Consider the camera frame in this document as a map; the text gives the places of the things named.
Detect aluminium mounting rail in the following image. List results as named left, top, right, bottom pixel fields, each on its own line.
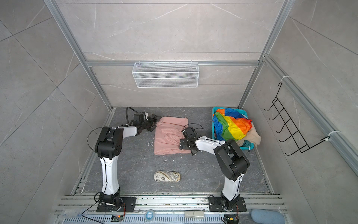
left=55, top=193, right=292, bottom=224

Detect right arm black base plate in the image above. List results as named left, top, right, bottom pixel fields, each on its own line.
left=208, top=195, right=247, bottom=212

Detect beige shorts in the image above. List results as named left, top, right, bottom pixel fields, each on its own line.
left=236, top=122, right=262, bottom=147

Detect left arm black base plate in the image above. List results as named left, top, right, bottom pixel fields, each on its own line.
left=96, top=197, right=137, bottom=212

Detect rainbow striped shorts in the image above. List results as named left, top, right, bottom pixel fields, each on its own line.
left=212, top=108, right=253, bottom=145

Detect blue grey cushion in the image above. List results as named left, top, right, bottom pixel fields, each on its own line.
left=250, top=209, right=286, bottom=224

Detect teal plastic basket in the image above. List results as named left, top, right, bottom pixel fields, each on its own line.
left=211, top=107, right=255, bottom=151

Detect right small circuit board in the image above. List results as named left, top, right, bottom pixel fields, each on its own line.
left=223, top=215, right=240, bottom=224

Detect white wire mesh shelf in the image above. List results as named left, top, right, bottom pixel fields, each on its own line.
left=132, top=62, right=200, bottom=88

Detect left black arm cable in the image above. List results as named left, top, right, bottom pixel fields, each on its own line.
left=125, top=106, right=139, bottom=125

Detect pink shorts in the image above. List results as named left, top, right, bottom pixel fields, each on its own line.
left=154, top=117, right=191, bottom=155

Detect blue tape roll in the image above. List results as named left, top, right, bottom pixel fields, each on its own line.
left=145, top=210, right=155, bottom=222

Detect small green circuit board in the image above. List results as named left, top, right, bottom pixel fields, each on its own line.
left=111, top=215, right=125, bottom=222

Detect white remote box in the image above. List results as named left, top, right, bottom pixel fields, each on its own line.
left=184, top=210, right=205, bottom=219

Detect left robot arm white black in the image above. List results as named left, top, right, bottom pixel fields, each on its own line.
left=94, top=111, right=160, bottom=209

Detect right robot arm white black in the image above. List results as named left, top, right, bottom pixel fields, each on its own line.
left=180, top=127, right=250, bottom=211

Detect black wire hook rack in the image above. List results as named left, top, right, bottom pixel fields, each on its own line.
left=264, top=82, right=331, bottom=156

